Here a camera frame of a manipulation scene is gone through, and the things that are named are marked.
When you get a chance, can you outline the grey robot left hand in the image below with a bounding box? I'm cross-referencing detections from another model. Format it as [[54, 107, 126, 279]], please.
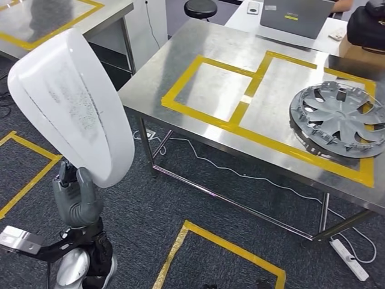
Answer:
[[52, 161, 105, 229]]

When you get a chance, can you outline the white curved plastic part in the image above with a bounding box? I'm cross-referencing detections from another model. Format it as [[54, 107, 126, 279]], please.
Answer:
[[8, 28, 136, 189]]

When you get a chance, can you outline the stainless steel workbench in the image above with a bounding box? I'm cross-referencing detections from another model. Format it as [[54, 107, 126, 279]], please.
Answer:
[[118, 19, 385, 244], [0, 0, 136, 76]]

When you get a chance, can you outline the yellow floor tape square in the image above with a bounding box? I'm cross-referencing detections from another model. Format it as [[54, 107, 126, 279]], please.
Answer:
[[0, 131, 63, 221]]

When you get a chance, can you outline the black round stool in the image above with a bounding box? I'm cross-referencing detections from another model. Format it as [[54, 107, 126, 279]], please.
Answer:
[[184, 0, 218, 22]]

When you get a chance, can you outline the white desk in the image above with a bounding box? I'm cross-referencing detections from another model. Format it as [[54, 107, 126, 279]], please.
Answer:
[[225, 0, 350, 52]]

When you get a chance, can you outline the grey laptop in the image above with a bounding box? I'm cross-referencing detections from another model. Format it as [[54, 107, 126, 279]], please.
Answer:
[[260, 0, 335, 40]]

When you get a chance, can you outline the grey wheel hubcap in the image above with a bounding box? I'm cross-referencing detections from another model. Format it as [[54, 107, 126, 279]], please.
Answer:
[[289, 81, 385, 159]]

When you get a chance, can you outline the white power strip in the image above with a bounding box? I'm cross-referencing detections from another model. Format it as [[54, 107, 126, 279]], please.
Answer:
[[329, 238, 370, 283]]

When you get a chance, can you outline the white remote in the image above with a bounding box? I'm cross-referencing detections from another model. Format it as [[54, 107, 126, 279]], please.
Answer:
[[328, 26, 347, 42]]

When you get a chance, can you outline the brown cardboard box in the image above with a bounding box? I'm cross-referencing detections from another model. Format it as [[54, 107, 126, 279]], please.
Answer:
[[339, 36, 385, 69]]

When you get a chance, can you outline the black bag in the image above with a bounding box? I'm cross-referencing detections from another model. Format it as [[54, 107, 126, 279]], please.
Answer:
[[347, 0, 385, 51]]

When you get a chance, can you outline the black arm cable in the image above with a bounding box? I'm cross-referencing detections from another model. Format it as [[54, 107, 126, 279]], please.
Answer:
[[44, 261, 52, 289]]

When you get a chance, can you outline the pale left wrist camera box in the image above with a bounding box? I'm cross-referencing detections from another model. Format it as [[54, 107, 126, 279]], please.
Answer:
[[0, 225, 45, 256]]

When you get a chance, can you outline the yellow workbench tape frame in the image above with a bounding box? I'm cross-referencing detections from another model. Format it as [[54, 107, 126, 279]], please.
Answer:
[[0, 0, 105, 51], [160, 51, 377, 188]]

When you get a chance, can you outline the white floor cable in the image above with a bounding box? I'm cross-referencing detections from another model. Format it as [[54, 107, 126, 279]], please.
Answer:
[[132, 129, 377, 265]]

